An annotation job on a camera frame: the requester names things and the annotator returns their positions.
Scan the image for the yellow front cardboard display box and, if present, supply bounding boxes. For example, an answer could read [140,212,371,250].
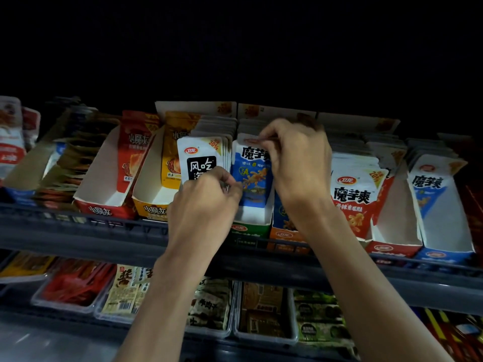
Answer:
[132,126,182,223]

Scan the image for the open display box blue front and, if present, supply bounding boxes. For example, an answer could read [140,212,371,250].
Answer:
[3,108,73,205]

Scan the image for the blue white snack packet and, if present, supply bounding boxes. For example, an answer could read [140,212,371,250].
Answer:
[231,133,274,208]

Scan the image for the yellow sausage packet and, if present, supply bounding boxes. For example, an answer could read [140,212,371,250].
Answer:
[161,111,201,190]

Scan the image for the white display box blue front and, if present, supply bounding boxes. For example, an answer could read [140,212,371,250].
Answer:
[408,154,475,265]

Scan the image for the row of pale blue packets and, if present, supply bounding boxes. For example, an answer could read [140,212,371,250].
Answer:
[406,137,469,220]

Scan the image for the white display box red front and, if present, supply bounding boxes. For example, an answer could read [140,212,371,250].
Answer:
[363,162,424,257]

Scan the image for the row of red white packets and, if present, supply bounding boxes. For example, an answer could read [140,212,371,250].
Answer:
[329,132,409,242]

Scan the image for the dark red packets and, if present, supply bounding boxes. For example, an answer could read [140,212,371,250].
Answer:
[457,183,483,258]

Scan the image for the red sausage packet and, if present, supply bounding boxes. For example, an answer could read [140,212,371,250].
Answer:
[116,110,162,193]

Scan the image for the clear bin of brown packets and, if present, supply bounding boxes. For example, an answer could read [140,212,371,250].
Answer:
[233,281,299,345]

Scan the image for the red white hanging packets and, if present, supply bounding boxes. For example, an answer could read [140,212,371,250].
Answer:
[0,96,41,185]

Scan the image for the stack of green packets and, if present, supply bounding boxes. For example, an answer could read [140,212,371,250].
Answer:
[292,289,356,349]

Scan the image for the clear bin of red packets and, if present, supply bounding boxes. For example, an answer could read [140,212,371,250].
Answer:
[30,258,118,315]

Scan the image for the row of brown packets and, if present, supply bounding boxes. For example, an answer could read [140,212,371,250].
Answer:
[33,112,122,208]

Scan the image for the yellow packets in tray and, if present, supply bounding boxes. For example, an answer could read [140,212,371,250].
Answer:
[0,252,58,285]

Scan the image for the clear bin of beige packets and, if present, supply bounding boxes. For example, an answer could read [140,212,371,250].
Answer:
[94,264,154,324]

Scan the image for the person's left hand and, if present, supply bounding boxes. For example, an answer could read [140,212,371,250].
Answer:
[164,166,244,261]

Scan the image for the red yellow striped packets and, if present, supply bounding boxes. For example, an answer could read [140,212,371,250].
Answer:
[413,306,483,362]

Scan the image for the person's right hand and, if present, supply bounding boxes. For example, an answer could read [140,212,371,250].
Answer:
[258,118,333,223]

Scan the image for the green front cardboard display box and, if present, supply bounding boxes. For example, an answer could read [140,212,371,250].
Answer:
[229,185,275,246]

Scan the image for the dark grey metal shelf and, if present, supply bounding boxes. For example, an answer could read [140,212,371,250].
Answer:
[0,203,483,317]

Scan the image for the person's left forearm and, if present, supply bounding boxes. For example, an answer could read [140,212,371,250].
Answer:
[113,252,217,362]

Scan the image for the clear bin of white packets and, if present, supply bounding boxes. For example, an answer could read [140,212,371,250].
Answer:
[186,277,237,339]

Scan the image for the person's right forearm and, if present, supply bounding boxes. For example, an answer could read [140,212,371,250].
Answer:
[294,207,453,362]

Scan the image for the red front cardboard display box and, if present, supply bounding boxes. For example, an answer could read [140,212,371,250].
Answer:
[73,126,161,220]

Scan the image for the white snack packet black label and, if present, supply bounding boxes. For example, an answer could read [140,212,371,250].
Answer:
[177,136,224,184]

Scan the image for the orange front cardboard display box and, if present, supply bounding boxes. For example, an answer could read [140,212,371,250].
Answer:
[269,192,307,254]

